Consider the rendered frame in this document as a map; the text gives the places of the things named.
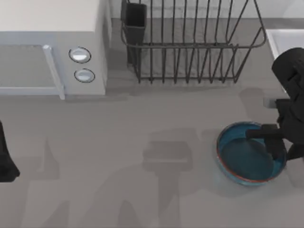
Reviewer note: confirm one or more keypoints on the blue bowl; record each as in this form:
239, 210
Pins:
244, 161

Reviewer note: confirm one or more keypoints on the white sink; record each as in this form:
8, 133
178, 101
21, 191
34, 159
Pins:
276, 40

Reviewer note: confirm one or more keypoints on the black cutlery holder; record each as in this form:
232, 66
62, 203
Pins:
134, 19

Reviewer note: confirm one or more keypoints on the small round microwave knob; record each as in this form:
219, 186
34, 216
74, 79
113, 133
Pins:
84, 75

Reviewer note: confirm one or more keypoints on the large round microwave knob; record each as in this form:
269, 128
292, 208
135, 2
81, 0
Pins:
79, 54

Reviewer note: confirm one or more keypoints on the pale microwave oven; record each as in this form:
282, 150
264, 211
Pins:
47, 19

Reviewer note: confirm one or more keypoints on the microwave glass door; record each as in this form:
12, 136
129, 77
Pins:
21, 66

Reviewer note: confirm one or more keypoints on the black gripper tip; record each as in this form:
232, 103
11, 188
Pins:
6, 159

